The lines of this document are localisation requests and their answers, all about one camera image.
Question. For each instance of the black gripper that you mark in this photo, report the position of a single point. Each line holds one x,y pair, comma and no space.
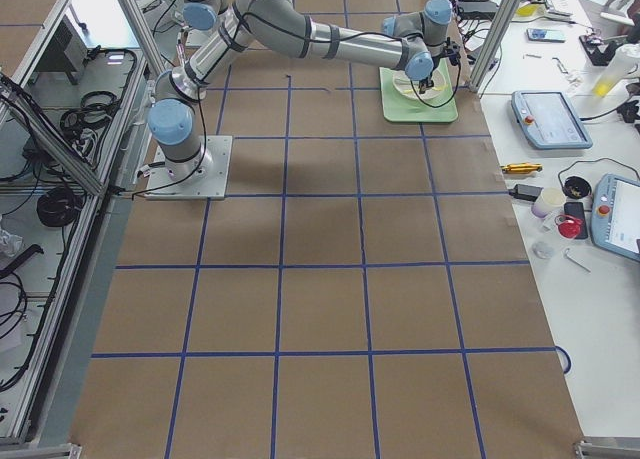
426,84

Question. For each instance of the cream round plate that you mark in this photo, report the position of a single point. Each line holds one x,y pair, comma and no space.
400,79

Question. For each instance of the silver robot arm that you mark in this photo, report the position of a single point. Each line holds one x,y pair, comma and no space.
414,43
203,14

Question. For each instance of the light green plastic tray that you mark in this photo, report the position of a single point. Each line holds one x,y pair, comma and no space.
397,108

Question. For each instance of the grey teach pendant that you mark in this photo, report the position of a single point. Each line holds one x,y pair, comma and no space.
549,120

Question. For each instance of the black power adapter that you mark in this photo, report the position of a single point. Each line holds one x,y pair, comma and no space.
525,192

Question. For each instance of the white plastic cup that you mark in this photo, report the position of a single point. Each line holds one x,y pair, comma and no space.
549,200

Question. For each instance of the black bowl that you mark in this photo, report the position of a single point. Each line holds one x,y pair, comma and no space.
576,188

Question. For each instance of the black smartphone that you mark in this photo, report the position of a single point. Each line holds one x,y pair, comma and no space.
576,209

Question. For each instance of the red round lid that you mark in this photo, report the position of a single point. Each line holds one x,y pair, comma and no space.
569,226

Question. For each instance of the silver allen key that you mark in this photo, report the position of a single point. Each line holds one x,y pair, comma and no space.
567,254

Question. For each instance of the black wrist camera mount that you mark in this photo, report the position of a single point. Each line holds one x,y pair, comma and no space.
451,52

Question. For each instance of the aluminium frame post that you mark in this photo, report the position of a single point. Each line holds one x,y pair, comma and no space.
497,30

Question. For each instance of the yellow handled tool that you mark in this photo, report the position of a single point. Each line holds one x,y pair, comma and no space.
521,168

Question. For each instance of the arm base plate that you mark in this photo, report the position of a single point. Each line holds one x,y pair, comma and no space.
196,38
205,178

